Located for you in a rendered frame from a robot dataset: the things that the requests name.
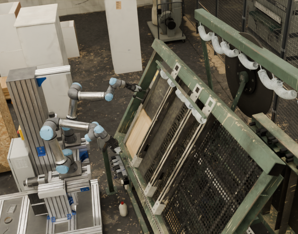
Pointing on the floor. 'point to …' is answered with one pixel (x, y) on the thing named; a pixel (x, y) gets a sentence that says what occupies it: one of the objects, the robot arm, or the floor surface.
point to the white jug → (123, 209)
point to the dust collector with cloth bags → (166, 20)
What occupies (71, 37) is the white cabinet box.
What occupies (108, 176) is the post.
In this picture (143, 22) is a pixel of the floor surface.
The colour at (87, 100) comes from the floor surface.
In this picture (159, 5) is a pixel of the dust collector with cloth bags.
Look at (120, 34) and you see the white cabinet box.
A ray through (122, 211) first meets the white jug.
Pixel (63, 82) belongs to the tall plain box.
